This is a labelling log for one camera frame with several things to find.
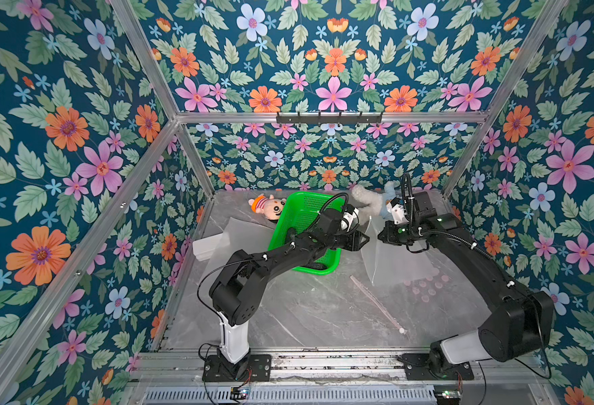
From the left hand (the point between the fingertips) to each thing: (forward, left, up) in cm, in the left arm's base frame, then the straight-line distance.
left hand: (368, 236), depth 83 cm
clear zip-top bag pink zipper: (-18, -3, -16) cm, 24 cm away
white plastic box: (+7, +60, -11) cm, 62 cm away
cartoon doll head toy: (+24, +35, -9) cm, 43 cm away
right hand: (0, -5, +2) cm, 5 cm away
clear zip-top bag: (-5, -9, -11) cm, 16 cm away
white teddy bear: (+25, -8, -11) cm, 28 cm away
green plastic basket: (+24, +23, -14) cm, 36 cm away
